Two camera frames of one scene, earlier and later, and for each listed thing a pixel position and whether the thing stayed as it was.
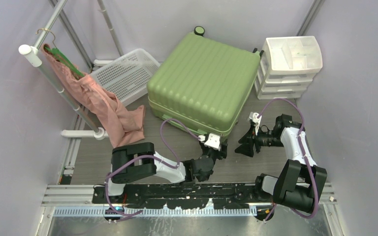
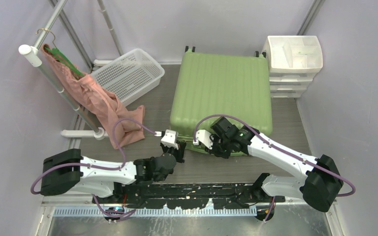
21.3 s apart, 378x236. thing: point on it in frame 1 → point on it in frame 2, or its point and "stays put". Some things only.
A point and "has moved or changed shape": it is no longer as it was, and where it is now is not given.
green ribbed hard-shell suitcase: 204,82 has moved or changed shape
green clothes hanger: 56,53 stays put
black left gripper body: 219,154 → 177,153
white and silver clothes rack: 32,53 stays put
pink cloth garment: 106,106 stays put
